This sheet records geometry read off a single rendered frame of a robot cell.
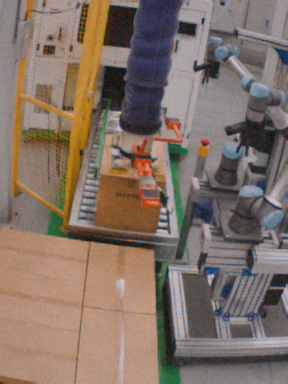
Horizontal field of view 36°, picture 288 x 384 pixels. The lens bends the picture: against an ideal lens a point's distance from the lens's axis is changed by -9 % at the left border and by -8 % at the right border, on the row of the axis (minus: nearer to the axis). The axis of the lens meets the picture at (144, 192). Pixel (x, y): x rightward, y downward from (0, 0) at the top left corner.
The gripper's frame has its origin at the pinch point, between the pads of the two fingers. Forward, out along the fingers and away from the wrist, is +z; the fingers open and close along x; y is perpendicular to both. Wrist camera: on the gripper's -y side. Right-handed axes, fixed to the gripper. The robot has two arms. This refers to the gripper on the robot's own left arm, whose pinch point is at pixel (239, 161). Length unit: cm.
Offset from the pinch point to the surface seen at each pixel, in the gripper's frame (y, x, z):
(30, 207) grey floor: -115, 178, 152
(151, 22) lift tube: -41, 59, -44
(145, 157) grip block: -34, 45, 26
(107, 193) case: -49, 80, 70
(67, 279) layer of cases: -68, 28, 98
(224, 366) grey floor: 38, 9, 152
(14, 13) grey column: -134, 145, -32
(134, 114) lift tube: -41, 60, 9
